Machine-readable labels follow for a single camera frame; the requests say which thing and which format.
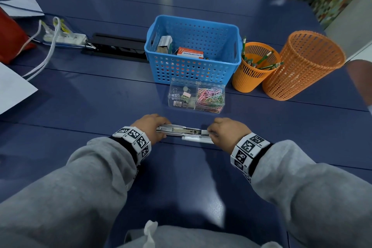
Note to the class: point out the person's left hand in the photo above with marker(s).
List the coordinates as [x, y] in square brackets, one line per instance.
[148, 128]

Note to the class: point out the person's right hand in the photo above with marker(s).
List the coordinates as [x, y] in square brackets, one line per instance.
[229, 136]

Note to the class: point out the person's right thumb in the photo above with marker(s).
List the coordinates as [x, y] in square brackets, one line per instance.
[213, 132]

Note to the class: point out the silver stapler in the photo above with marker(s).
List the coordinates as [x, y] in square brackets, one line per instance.
[186, 133]

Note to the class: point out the person's left forearm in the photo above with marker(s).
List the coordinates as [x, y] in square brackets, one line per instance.
[66, 192]

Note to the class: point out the person's right forearm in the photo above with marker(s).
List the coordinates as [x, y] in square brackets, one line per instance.
[314, 198]

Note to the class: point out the pile of pastel paper clips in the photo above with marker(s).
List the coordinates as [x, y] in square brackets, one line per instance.
[210, 98]

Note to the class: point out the right wrist marker band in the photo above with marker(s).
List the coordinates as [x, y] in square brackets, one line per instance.
[247, 152]

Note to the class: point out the wrist marker band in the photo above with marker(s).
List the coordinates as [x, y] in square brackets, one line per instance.
[135, 140]
[247, 152]

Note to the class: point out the clear compartment box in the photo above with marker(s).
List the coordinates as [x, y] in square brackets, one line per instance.
[196, 95]

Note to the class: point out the pile of binder clips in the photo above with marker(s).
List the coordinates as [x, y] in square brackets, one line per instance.
[181, 96]

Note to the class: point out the small orange mesh cup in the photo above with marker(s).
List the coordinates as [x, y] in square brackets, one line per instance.
[252, 69]

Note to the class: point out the left wrist marker band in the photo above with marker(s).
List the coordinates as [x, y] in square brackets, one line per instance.
[135, 140]

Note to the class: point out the orange staple box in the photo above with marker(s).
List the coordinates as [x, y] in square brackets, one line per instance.
[190, 52]

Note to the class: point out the bunch of green pencils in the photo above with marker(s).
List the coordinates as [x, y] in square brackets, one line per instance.
[258, 60]

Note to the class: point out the blue perforated plastic basket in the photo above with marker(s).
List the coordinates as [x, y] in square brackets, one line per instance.
[190, 50]

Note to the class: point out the white small box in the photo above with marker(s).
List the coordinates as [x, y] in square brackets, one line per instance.
[164, 44]

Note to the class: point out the person's grey trousers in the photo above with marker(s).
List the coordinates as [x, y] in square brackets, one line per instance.
[191, 237]

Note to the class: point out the large orange mesh cup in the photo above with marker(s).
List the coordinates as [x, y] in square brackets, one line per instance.
[305, 64]

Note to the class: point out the white power strip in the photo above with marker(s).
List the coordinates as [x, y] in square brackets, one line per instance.
[65, 38]

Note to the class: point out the white paper sheet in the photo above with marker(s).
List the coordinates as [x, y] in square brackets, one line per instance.
[21, 6]
[13, 89]

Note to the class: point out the red bag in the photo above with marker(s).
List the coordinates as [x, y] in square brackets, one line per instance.
[11, 38]

